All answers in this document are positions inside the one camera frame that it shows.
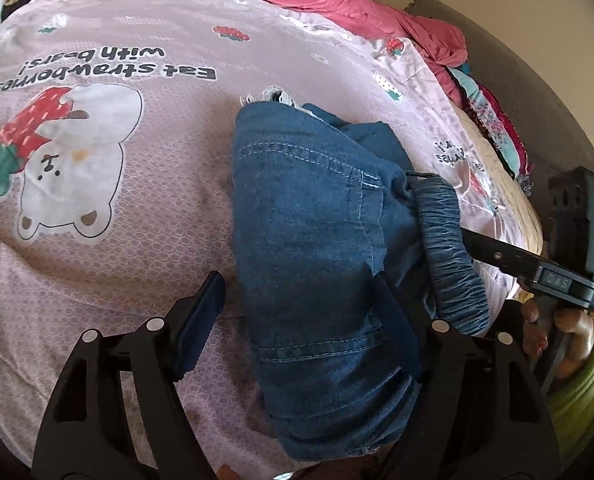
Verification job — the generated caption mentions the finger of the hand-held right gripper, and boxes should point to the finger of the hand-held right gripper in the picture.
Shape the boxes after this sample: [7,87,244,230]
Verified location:
[458,229,545,278]

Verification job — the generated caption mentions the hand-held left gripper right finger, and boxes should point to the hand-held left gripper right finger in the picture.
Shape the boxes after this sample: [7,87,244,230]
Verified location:
[374,272,564,480]

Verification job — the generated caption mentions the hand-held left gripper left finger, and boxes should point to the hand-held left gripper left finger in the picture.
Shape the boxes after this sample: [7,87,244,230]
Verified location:
[29,271,226,480]

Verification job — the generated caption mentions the blue denim jeans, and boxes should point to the blue denim jeans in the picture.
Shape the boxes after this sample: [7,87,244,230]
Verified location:
[231,87,492,463]

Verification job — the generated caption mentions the person's green sleeved right forearm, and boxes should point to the person's green sleeved right forearm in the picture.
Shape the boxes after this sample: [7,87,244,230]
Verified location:
[546,337,594,467]

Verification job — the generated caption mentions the person's right hand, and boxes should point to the person's right hand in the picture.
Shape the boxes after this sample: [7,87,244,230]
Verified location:
[521,296,594,378]

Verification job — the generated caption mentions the tan mattress cover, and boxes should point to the tan mattress cover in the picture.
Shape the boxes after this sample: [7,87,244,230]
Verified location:
[457,107,548,261]

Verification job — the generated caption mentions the pile of colourful clothes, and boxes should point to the pile of colourful clothes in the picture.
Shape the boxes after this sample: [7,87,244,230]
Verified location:
[447,62,535,196]

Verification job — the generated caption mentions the pink strawberry bear printed bedsheet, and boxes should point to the pink strawberry bear printed bedsheet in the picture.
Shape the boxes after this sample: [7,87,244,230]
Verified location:
[0,0,545,480]

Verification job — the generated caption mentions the grey padded headboard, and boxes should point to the grey padded headboard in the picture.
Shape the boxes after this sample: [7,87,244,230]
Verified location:
[402,0,594,271]

